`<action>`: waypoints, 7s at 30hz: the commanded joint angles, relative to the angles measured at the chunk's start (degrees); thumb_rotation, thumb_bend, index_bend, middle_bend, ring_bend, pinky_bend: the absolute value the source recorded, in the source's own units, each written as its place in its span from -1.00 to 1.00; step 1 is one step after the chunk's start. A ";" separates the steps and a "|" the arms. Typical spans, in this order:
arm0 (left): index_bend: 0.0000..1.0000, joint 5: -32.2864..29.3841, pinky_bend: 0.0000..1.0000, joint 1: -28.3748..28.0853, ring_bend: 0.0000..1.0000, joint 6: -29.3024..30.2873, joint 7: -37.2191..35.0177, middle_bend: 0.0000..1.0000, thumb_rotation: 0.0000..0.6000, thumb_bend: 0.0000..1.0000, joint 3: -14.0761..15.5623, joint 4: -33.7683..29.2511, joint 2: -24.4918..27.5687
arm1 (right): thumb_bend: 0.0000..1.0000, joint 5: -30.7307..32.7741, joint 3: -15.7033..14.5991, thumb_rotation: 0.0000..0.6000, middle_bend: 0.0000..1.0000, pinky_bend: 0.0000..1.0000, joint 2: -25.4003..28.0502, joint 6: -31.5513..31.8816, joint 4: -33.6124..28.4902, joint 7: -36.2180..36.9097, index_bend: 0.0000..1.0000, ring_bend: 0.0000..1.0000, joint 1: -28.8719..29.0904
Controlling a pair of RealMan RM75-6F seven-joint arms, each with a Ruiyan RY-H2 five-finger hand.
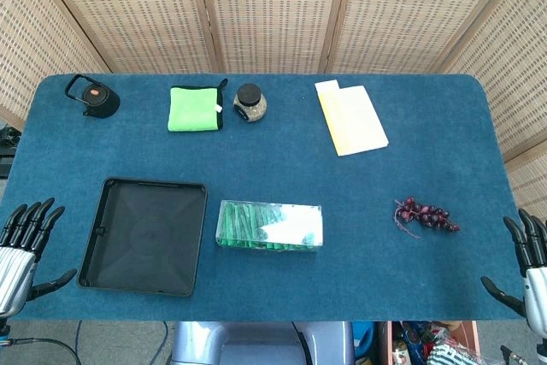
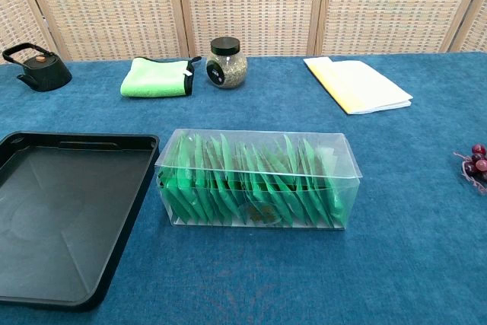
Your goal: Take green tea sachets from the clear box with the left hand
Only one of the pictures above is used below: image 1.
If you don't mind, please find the green packets stack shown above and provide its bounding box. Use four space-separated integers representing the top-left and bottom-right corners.
218 201 318 251

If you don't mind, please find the blue plastic bag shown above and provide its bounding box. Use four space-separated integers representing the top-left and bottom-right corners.
352 321 378 361

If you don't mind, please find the black teapot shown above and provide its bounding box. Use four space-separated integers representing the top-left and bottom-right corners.
64 74 121 119

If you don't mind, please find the purple artificial grape bunch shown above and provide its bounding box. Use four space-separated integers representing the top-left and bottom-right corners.
393 196 462 239

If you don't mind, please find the yellow and white paper envelope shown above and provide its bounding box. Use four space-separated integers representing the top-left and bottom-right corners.
314 79 390 157

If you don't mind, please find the black cable with plug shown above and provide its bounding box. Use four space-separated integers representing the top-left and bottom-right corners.
498 344 529 365

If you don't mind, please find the cardboard box with assorted items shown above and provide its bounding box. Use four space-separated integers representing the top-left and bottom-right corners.
375 320 482 365

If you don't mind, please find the green microfiber cloth black trim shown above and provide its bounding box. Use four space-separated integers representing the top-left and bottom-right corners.
166 78 229 133

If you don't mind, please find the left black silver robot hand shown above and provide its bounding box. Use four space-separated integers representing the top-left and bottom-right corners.
0 197 79 319

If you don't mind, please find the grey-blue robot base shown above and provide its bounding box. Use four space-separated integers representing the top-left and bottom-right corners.
170 321 356 365

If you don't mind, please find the black square plastic tray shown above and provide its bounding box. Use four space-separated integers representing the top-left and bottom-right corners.
77 176 209 298

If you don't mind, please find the black equipment beside table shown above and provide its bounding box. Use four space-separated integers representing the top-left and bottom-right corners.
0 123 21 179

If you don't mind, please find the woven rattan folding screen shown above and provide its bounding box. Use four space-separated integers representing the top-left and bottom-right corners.
0 0 547 212

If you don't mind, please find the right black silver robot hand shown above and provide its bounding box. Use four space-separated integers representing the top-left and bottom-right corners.
480 208 547 332

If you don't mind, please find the glass jar with black lid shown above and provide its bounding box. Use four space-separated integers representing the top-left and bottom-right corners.
232 83 268 124

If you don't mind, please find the blue felt table cover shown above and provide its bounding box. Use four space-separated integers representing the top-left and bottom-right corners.
0 73 542 323

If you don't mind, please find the clear box of green items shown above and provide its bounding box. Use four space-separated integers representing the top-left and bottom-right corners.
215 199 325 254

